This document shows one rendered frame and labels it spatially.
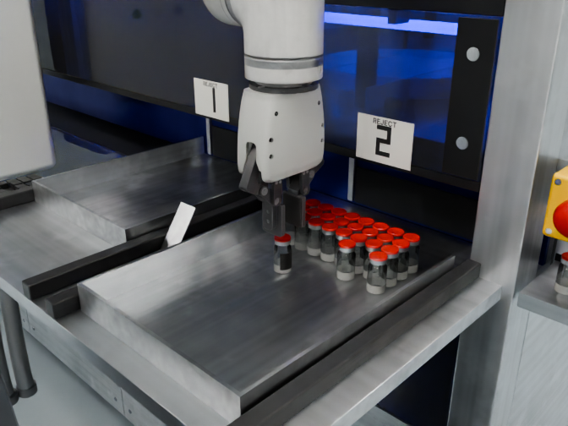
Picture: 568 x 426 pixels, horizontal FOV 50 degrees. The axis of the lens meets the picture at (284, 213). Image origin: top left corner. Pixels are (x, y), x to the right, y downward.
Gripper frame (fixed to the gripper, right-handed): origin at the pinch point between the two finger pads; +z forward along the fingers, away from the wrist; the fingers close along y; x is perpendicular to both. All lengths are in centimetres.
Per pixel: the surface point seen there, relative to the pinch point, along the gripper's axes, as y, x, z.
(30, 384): 2, -89, 74
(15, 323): 3, -89, 55
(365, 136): -15.1, 0.2, -6.2
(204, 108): -14.9, -32.9, -4.4
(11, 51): -4, -79, -10
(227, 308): 10.7, 1.8, 7.6
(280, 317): 7.9, 7.1, 7.6
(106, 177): -1.6, -43.5, 6.9
